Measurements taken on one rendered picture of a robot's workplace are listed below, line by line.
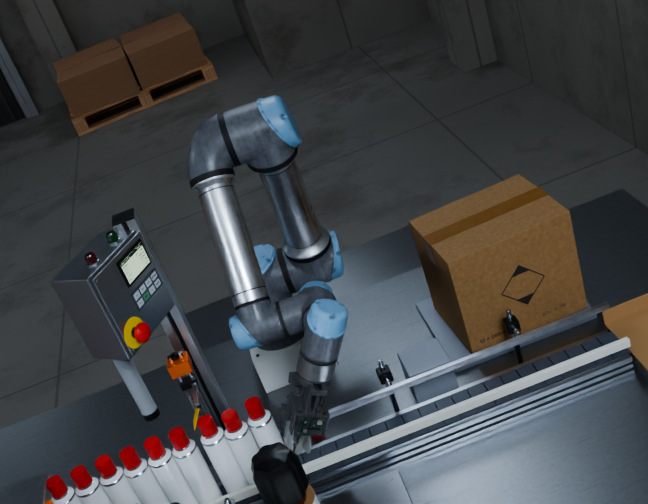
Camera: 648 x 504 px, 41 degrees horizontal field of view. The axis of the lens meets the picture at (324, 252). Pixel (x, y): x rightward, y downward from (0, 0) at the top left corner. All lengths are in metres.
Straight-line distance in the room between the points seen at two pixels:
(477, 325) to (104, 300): 0.86
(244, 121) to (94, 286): 0.46
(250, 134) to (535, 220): 0.66
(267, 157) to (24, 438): 1.12
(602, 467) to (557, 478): 0.09
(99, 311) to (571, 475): 0.95
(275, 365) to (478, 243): 0.60
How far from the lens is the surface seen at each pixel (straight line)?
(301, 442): 1.85
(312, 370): 1.69
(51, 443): 2.44
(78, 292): 1.63
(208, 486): 1.87
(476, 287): 1.96
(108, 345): 1.69
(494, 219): 2.02
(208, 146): 1.79
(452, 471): 1.85
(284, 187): 1.89
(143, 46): 7.56
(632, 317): 2.12
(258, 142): 1.79
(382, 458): 1.86
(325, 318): 1.63
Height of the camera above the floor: 2.14
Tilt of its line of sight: 29 degrees down
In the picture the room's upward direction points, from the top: 20 degrees counter-clockwise
